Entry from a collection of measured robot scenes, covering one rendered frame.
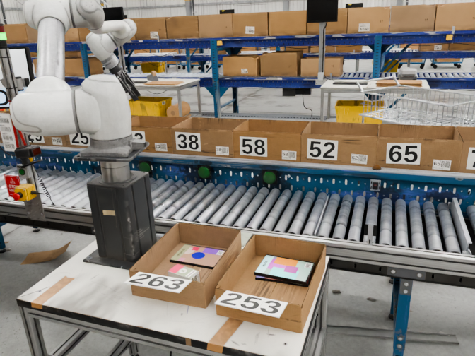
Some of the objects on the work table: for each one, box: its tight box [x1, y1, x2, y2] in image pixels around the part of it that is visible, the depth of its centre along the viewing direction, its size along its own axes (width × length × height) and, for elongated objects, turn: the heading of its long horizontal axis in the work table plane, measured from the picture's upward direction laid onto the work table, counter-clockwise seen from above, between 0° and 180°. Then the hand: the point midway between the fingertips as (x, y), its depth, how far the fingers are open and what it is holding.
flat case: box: [170, 244, 226, 270], centre depth 170 cm, size 14×19×2 cm
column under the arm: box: [83, 170, 162, 271], centre depth 173 cm, size 26×26×33 cm
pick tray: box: [129, 223, 242, 309], centre depth 160 cm, size 28×38×10 cm
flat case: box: [254, 254, 315, 285], centre depth 156 cm, size 14×19×2 cm
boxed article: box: [168, 264, 200, 281], centre depth 154 cm, size 6×10×5 cm, turn 64°
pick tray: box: [215, 234, 326, 333], centre depth 147 cm, size 28×38×10 cm
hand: (134, 93), depth 261 cm, fingers open, 5 cm apart
